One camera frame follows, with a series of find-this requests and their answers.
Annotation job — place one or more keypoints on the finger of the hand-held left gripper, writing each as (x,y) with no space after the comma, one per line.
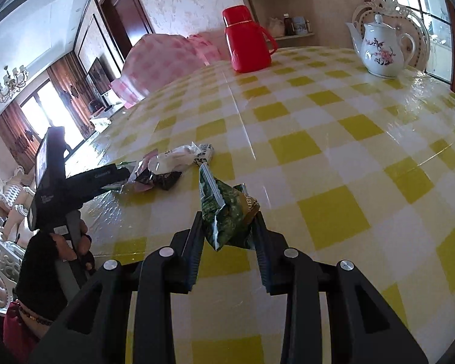
(110,180)

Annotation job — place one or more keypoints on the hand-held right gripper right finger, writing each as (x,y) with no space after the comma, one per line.
(263,261)

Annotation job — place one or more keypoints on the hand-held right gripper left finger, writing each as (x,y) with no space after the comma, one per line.
(195,258)

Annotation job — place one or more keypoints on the pink snack packet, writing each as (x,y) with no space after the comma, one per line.
(142,182)

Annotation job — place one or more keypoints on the dark green snack packet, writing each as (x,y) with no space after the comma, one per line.
(227,212)

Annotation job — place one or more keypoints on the clear dark-filled snack packet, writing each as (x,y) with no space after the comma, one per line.
(168,181)

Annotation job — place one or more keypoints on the white bun packet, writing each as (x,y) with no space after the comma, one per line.
(172,157)

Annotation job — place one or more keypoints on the person's left forearm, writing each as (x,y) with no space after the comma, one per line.
(15,337)

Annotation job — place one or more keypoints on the person's left hand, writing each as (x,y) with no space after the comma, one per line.
(38,273)

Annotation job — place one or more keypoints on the white television cabinet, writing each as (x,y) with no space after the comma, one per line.
(106,117)

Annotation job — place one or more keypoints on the white ornate sofa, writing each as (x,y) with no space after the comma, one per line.
(0,258)

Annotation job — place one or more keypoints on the brown patterned curtain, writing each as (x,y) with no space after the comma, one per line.
(66,87)

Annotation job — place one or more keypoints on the flat television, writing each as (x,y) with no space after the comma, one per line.
(98,76)

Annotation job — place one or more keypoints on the chandelier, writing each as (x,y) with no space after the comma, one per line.
(11,83)

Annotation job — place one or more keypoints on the yellow checked tablecloth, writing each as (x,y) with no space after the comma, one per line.
(326,159)

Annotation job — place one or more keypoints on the pink checked cloth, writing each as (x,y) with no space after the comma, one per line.
(163,60)

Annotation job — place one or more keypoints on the dark wooden door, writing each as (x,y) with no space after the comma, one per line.
(125,15)

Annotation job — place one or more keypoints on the red thermos jug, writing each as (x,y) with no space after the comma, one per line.
(246,45)

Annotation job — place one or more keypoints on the brown bottle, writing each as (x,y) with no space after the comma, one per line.
(287,25)

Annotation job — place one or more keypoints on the small blue box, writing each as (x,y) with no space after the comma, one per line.
(299,25)

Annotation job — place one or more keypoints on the white floral teapot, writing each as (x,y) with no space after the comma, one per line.
(383,53)

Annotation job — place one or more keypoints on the white ornate chair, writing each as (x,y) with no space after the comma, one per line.
(364,9)

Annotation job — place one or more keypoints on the wooden framed glass door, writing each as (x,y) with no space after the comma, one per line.
(436,26)

